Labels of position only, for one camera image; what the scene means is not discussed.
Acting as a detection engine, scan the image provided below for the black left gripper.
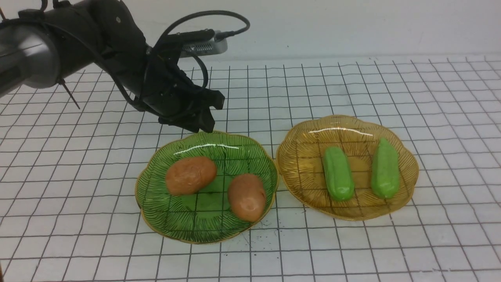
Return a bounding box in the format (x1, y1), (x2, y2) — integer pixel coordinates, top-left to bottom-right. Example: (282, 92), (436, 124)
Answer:
(134, 34), (225, 133)

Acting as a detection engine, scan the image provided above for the brown toy potato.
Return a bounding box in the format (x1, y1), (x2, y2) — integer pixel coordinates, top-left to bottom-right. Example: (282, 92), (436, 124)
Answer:
(227, 174), (266, 222)
(165, 156), (218, 196)

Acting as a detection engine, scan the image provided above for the green toy cucumber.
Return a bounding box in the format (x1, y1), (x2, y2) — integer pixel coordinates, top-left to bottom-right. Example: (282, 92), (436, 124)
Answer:
(371, 139), (400, 199)
(323, 146), (355, 201)

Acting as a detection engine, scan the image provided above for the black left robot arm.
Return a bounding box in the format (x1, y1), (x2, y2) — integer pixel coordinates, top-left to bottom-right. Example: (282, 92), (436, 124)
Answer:
(1, 0), (225, 133)

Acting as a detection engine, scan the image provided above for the amber ribbed plastic plate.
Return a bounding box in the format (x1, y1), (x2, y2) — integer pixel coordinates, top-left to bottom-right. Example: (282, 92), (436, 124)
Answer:
(277, 115), (419, 221)

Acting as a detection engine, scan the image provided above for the green ribbed plastic plate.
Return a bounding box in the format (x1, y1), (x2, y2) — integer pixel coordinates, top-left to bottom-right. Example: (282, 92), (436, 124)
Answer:
(135, 131), (279, 244)

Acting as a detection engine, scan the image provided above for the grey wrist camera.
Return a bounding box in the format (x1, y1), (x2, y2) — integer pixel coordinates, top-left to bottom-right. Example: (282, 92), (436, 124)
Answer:
(178, 29), (228, 58)

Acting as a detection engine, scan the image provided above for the black camera cable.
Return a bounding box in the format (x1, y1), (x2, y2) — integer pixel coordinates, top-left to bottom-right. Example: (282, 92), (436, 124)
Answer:
(151, 10), (251, 89)

